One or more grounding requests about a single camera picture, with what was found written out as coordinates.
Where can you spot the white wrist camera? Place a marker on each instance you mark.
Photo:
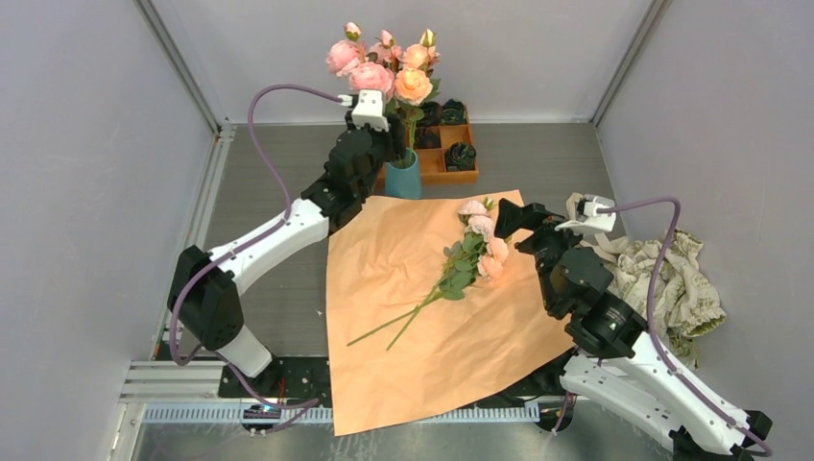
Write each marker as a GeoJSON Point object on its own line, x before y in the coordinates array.
{"type": "Point", "coordinates": [585, 214]}
{"type": "Point", "coordinates": [366, 110]}

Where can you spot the dark rolled cloth middle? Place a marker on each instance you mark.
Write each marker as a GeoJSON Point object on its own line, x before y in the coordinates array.
{"type": "Point", "coordinates": [427, 138]}

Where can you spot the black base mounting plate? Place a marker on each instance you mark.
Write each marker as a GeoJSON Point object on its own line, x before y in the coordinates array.
{"type": "Point", "coordinates": [303, 378]}

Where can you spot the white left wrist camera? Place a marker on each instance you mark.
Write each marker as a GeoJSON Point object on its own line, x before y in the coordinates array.
{"type": "Point", "coordinates": [366, 110]}

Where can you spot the dark rolled cloth back right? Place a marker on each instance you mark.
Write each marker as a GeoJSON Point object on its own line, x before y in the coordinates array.
{"type": "Point", "coordinates": [454, 113]}

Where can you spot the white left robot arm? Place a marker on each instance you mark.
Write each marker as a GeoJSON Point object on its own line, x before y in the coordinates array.
{"type": "Point", "coordinates": [207, 286]}

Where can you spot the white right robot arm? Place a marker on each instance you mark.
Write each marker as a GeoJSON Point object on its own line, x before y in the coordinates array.
{"type": "Point", "coordinates": [618, 359]}

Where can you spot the dark rolled cloth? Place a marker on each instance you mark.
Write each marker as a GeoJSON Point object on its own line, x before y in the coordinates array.
{"type": "Point", "coordinates": [454, 113]}
{"type": "Point", "coordinates": [432, 114]}
{"type": "Point", "coordinates": [460, 156]}
{"type": "Point", "coordinates": [427, 138]}

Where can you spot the cream printed ribbon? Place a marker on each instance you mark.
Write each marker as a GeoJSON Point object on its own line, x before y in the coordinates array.
{"type": "Point", "coordinates": [609, 250]}

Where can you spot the aluminium frame rail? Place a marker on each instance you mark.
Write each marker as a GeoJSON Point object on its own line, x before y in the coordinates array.
{"type": "Point", "coordinates": [189, 395]}

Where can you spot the cream green printed cloth bag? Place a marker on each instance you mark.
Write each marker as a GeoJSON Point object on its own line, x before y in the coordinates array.
{"type": "Point", "coordinates": [686, 304]}

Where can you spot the teal cylindrical vase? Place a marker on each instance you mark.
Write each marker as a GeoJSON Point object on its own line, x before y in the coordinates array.
{"type": "Point", "coordinates": [403, 178]}

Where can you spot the orange wooden compartment tray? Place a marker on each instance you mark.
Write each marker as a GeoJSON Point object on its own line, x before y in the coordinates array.
{"type": "Point", "coordinates": [445, 146]}

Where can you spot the dark rolled cloth back left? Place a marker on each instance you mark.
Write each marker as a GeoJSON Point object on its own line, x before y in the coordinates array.
{"type": "Point", "coordinates": [432, 114]}

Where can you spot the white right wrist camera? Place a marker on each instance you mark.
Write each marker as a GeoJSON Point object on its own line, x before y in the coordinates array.
{"type": "Point", "coordinates": [585, 214]}

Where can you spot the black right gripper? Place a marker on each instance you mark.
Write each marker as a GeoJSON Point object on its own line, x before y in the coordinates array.
{"type": "Point", "coordinates": [529, 216]}

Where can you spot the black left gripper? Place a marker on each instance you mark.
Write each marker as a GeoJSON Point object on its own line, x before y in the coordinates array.
{"type": "Point", "coordinates": [394, 138]}

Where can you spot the dark rolled cloth front right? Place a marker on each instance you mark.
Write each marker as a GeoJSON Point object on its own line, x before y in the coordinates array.
{"type": "Point", "coordinates": [460, 156]}

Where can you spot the green and peach wrapping paper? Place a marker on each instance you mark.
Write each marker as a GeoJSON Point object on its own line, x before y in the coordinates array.
{"type": "Point", "coordinates": [381, 265]}

